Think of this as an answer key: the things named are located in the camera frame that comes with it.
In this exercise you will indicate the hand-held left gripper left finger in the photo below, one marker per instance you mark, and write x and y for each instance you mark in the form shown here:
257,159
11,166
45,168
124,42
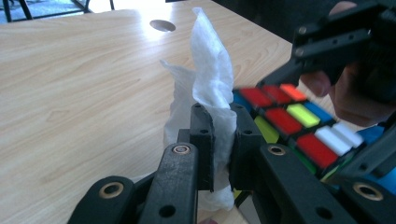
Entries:
204,155

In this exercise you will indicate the grey table grommet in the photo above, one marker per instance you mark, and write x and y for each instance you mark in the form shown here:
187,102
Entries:
162,25

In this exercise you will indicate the white wet wipe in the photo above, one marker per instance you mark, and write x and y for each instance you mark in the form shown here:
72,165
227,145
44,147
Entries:
211,71

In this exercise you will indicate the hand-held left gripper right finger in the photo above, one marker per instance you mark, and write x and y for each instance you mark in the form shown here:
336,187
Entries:
244,161

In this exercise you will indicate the multicoloured puzzle cube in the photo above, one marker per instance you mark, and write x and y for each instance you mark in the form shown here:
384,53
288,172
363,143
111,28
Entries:
283,119

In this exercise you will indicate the black folding chair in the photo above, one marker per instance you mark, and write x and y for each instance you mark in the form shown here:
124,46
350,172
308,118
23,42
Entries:
25,11

